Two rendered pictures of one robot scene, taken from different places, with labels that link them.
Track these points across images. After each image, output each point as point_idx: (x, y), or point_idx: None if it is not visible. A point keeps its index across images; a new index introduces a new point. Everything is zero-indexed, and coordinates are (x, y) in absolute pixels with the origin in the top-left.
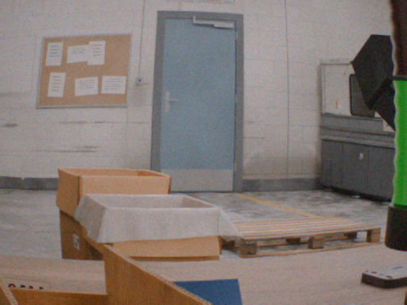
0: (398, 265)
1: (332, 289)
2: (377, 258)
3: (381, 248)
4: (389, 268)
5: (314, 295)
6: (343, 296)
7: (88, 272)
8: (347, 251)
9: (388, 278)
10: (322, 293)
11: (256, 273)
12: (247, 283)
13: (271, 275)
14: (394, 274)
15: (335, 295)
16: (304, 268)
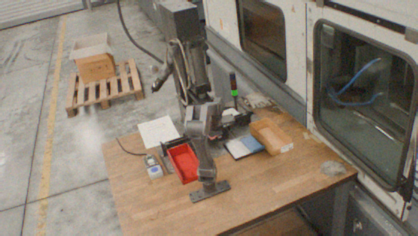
0: (221, 190)
1: (238, 182)
2: (224, 210)
3: (221, 225)
4: (224, 188)
5: (242, 178)
6: (236, 177)
7: (292, 187)
8: (232, 222)
9: (225, 180)
10: (240, 180)
11: (256, 197)
12: (257, 188)
13: (252, 196)
14: (223, 183)
15: (237, 178)
16: (245, 202)
